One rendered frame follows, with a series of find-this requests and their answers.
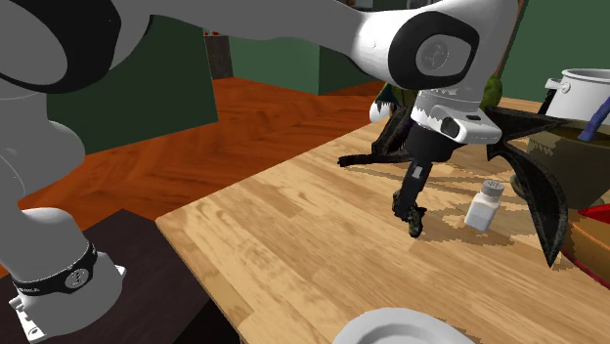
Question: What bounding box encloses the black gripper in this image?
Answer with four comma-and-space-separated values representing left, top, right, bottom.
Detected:
393, 121, 455, 219

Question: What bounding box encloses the white shaker with grey cap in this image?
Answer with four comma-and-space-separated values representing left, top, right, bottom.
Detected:
463, 179, 505, 234

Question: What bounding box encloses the black winged figure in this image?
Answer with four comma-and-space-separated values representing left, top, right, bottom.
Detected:
336, 74, 570, 270

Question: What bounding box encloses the white plate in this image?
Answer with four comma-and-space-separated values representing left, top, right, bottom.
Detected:
331, 307, 474, 344

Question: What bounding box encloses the dark olive container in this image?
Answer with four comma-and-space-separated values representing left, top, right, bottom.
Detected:
510, 118, 610, 211

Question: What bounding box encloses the green cabinet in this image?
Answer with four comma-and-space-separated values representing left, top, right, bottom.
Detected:
45, 14, 220, 155
227, 34, 386, 97

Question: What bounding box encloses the wooden box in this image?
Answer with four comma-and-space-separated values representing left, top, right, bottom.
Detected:
560, 209, 610, 291

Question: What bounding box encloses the red flat object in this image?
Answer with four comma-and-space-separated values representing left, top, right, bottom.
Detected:
576, 202, 610, 226

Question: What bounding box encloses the white pot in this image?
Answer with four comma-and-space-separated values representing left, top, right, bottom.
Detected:
545, 67, 610, 141

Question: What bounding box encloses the dark robot stand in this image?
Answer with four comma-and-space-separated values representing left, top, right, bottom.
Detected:
0, 208, 241, 344

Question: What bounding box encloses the blue utensil handle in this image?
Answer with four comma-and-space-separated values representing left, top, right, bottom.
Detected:
578, 95, 610, 143

